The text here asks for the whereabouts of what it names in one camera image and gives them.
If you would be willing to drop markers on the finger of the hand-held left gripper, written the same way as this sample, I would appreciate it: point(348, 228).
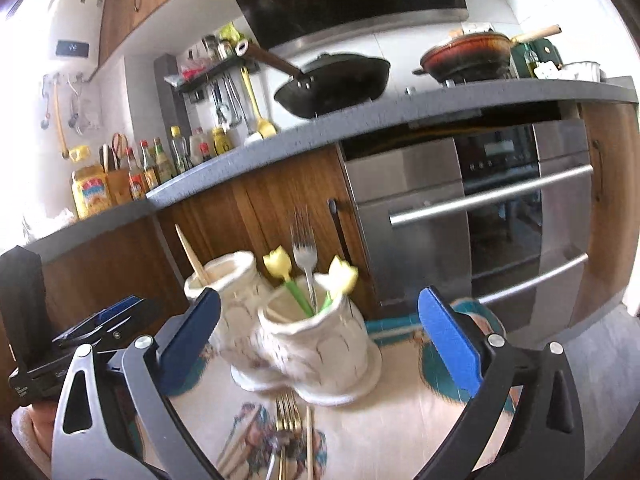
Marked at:
point(107, 337)
point(120, 312)

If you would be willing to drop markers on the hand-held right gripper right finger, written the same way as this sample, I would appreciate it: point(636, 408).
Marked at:
point(450, 342)

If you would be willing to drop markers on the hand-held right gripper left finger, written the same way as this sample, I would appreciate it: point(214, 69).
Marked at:
point(192, 340)

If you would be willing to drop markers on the yellow tulip fruit pick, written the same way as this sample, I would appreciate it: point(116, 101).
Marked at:
point(280, 262)
point(342, 275)

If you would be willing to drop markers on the white floral ceramic utensil holder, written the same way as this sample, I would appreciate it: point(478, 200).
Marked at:
point(310, 345)

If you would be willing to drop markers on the silver fork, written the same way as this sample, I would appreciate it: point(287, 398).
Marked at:
point(304, 255)

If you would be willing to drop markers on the person's left forearm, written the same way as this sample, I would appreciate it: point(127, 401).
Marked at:
point(35, 422)

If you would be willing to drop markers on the printed tablecloth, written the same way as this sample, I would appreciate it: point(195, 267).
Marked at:
point(400, 435)

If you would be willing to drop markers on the white ceramic holder tray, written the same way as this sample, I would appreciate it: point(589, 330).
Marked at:
point(350, 390)

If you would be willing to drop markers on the gold fork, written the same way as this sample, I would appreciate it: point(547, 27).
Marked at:
point(286, 420)

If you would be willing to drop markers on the knife block with scissors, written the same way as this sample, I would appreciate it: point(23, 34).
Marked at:
point(117, 180)

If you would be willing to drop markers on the small red cap sauce bottle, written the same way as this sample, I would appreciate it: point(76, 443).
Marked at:
point(136, 180)

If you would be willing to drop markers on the stainless steel built-in oven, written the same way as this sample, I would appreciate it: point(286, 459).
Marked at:
point(415, 200)

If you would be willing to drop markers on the wooden base cabinet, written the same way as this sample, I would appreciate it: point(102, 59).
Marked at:
point(260, 205)

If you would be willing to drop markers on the yellow cap glass bottle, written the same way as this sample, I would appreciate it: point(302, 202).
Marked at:
point(179, 152)

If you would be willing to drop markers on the clear seasoning jar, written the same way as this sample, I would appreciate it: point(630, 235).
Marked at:
point(200, 147)

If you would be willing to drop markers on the yellow lid jar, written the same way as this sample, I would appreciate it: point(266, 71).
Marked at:
point(221, 142)

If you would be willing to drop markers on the narrow wooden cabinet door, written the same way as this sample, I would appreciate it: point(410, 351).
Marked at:
point(612, 210)

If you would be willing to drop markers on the metal hanging ladle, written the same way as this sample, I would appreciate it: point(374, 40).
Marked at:
point(220, 105)

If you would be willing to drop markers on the yellow hanging spatula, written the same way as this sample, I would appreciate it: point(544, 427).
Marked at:
point(260, 115)

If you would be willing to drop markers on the metal hanging utensil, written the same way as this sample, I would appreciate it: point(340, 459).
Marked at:
point(234, 105)

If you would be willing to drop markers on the grey kitchen countertop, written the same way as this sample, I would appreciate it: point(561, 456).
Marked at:
point(350, 122)

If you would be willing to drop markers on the red packet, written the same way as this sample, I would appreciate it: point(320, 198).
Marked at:
point(192, 67)

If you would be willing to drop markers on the spice jar with dark lid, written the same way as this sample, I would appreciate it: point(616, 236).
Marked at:
point(210, 47)

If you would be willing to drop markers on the orange pan with lid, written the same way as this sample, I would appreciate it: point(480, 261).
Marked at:
point(470, 55)

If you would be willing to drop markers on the white water heater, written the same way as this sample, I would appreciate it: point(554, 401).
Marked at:
point(75, 25)

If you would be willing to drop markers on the green snack packet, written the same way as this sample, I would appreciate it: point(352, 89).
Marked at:
point(230, 35)

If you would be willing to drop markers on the white bowl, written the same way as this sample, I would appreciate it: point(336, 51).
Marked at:
point(581, 71)

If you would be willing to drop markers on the wooden upper cabinet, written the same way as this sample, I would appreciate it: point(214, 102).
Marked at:
point(150, 5)

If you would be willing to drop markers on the yellow hanging wall utensil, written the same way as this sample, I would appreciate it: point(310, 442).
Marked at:
point(62, 120)

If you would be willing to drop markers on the black wall spice shelf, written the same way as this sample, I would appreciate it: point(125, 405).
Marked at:
point(215, 75)

